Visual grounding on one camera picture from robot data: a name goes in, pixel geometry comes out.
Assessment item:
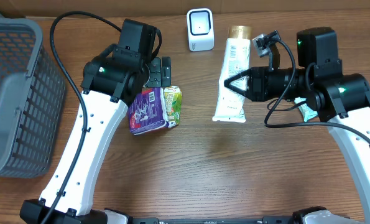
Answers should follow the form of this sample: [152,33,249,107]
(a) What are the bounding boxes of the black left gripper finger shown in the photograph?
[161,71,171,87]
[161,57,172,72]

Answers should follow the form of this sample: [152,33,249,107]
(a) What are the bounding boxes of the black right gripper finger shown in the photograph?
[224,68,251,84]
[224,81,251,100]

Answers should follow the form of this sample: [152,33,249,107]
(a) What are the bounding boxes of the green snack pouch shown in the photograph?
[164,86,182,128]

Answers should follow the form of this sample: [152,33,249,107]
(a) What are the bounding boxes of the white tube gold cap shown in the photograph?
[212,26,252,123]

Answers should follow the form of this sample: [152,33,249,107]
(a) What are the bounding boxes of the purple snack packet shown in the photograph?
[127,87,169,135]

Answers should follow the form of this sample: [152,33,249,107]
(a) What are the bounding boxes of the teal packet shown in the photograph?
[294,97,318,122]

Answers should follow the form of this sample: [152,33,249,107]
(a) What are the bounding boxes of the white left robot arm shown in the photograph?
[20,19,162,223]

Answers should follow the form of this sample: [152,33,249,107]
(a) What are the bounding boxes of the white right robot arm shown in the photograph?
[224,27,370,223]

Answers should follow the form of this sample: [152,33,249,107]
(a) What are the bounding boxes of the grey plastic mesh basket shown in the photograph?
[0,18,67,178]

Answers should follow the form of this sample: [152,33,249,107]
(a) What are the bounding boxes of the brown cardboard back panel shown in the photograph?
[0,0,370,17]

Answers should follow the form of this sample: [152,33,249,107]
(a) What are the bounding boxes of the black front rail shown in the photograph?
[122,207,352,224]

